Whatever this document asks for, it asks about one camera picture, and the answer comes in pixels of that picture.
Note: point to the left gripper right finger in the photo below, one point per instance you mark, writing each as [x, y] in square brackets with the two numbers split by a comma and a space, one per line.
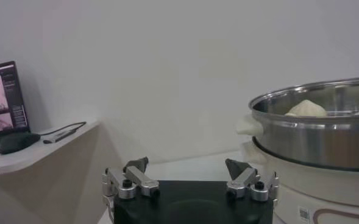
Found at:
[246, 179]

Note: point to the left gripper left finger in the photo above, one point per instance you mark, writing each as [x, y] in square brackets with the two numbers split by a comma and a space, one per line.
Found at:
[136, 179]

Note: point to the white steamed baozi bun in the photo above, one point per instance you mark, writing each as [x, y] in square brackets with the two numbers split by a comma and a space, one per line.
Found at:
[307, 108]

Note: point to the stainless steel steamer basket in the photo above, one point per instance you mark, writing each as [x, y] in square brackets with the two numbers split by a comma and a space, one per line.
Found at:
[313, 143]

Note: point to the cream electric cooking pot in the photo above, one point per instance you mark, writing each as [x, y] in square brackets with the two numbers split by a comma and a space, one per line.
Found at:
[304, 191]

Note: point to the grey usb hub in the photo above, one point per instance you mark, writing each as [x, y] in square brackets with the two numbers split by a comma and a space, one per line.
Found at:
[58, 137]

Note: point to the white side table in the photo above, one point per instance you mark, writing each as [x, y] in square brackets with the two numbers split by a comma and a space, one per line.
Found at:
[45, 152]

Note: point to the black computer mouse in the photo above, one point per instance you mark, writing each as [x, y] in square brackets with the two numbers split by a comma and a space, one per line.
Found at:
[17, 142]

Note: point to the black open laptop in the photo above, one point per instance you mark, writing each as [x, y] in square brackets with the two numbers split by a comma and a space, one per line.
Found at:
[2, 100]

